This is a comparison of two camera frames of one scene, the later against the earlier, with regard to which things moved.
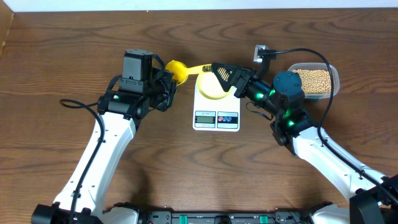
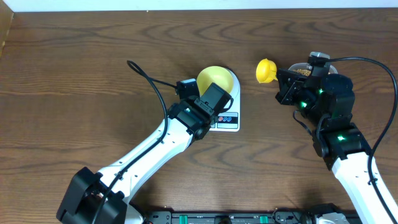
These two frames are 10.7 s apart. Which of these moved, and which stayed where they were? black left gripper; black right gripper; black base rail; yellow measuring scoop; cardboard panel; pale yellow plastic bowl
Moved: yellow measuring scoop; black left gripper; black right gripper
Stayed: black base rail; cardboard panel; pale yellow plastic bowl
